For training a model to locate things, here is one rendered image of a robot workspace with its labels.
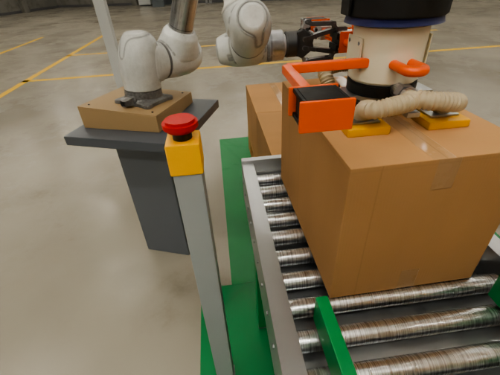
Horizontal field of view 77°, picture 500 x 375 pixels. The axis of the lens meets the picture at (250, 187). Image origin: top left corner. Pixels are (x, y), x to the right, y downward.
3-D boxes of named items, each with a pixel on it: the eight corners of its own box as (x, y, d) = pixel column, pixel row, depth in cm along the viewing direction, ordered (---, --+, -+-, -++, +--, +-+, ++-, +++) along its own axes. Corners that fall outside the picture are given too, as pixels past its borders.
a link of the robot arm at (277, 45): (263, 58, 104) (281, 56, 104) (268, 65, 96) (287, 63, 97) (263, 28, 99) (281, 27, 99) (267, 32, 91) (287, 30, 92)
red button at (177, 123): (199, 143, 60) (196, 123, 58) (163, 146, 59) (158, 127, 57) (200, 129, 66) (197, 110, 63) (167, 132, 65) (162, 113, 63)
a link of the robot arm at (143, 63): (114, 87, 133) (103, 30, 121) (150, 79, 145) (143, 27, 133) (138, 95, 125) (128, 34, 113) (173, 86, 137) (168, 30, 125)
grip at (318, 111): (352, 129, 49) (356, 98, 47) (299, 134, 49) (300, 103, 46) (334, 110, 56) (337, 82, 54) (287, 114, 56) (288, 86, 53)
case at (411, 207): (470, 277, 85) (542, 147, 63) (329, 298, 82) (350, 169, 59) (371, 167, 135) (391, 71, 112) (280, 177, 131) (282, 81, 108)
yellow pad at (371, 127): (390, 135, 71) (394, 113, 68) (347, 138, 70) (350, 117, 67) (338, 89, 99) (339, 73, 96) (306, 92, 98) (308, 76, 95)
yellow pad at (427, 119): (469, 126, 72) (477, 106, 69) (428, 131, 71) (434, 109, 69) (395, 85, 100) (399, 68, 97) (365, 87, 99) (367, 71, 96)
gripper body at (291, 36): (280, 27, 98) (309, 25, 99) (281, 56, 103) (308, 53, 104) (286, 31, 92) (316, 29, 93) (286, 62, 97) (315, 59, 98)
